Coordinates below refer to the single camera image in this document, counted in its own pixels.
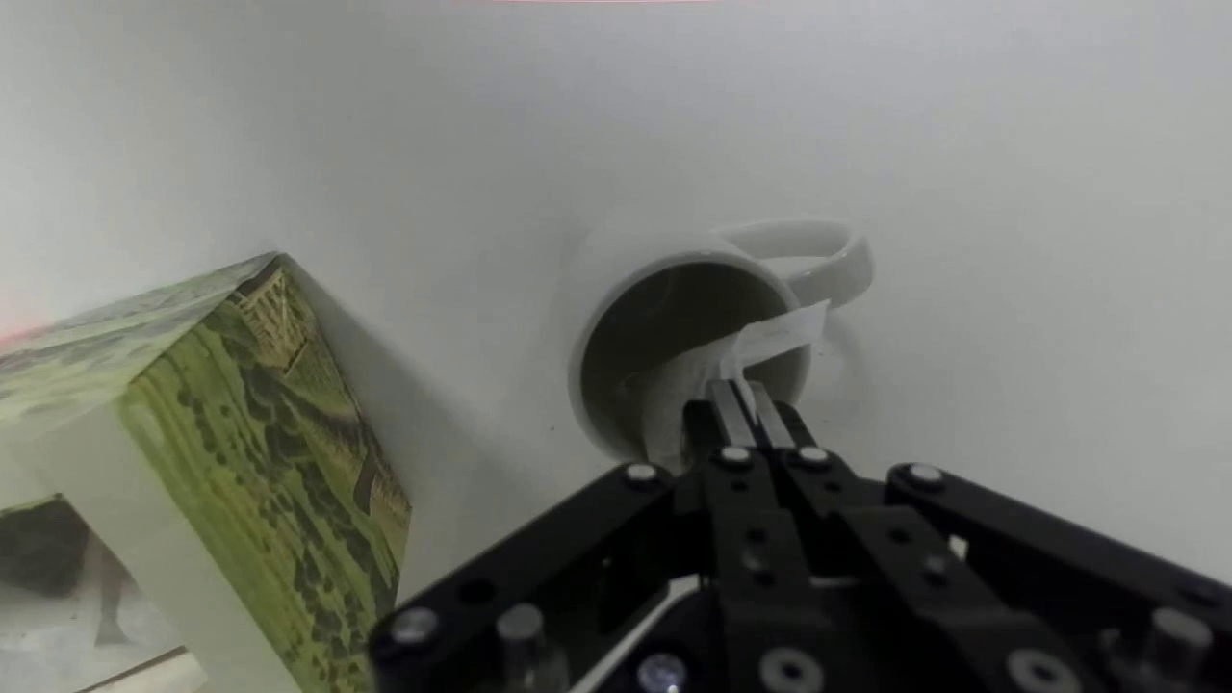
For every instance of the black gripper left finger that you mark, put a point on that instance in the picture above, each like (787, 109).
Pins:
(616, 562)

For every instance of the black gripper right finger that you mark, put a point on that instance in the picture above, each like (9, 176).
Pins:
(977, 562)

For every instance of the white ceramic cup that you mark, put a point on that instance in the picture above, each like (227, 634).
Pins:
(639, 332)

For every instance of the green cardboard tea box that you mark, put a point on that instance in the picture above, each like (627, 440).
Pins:
(254, 436)

